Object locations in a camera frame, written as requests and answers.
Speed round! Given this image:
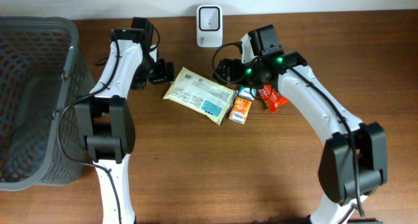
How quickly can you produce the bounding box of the orange tissue pack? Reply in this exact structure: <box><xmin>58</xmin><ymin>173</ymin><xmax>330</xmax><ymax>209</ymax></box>
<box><xmin>229</xmin><ymin>97</ymin><xmax>251</xmax><ymax>124</ymax></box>

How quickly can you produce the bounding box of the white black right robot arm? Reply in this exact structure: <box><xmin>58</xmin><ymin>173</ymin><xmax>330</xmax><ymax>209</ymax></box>
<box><xmin>211</xmin><ymin>25</ymin><xmax>388</xmax><ymax>223</ymax></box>

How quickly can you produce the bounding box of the red snack packet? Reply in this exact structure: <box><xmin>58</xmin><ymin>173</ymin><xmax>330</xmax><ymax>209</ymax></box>
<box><xmin>257</xmin><ymin>85</ymin><xmax>289</xmax><ymax>114</ymax></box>

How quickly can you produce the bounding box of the white barcode scanner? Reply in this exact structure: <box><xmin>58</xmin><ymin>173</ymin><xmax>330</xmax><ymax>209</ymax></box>
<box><xmin>196</xmin><ymin>5</ymin><xmax>223</xmax><ymax>48</ymax></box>

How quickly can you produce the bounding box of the green tissue pack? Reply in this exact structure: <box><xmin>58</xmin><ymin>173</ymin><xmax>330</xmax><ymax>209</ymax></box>
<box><xmin>238</xmin><ymin>86</ymin><xmax>257</xmax><ymax>101</ymax></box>

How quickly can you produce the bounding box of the grey plastic mesh basket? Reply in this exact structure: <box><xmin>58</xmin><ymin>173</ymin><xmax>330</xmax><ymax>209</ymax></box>
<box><xmin>1</xmin><ymin>16</ymin><xmax>95</xmax><ymax>191</ymax></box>

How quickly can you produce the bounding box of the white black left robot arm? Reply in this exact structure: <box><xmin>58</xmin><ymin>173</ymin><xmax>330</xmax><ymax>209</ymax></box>
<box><xmin>74</xmin><ymin>18</ymin><xmax>175</xmax><ymax>223</ymax></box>

